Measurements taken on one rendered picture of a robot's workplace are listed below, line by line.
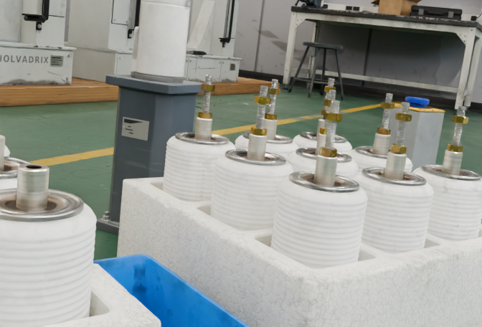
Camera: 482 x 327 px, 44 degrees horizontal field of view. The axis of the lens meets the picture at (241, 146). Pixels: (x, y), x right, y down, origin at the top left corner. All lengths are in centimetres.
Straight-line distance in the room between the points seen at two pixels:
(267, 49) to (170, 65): 537
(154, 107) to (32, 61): 187
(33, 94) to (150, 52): 177
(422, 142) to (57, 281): 73
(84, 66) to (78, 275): 309
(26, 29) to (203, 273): 247
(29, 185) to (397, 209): 41
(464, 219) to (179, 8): 62
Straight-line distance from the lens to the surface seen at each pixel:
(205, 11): 454
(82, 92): 309
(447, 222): 79
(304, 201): 60
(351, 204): 61
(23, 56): 289
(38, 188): 46
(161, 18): 111
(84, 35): 353
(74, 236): 44
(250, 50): 655
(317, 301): 57
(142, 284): 76
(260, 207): 69
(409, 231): 71
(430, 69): 596
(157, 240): 78
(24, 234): 43
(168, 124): 110
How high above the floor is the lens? 39
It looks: 10 degrees down
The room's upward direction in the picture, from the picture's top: 7 degrees clockwise
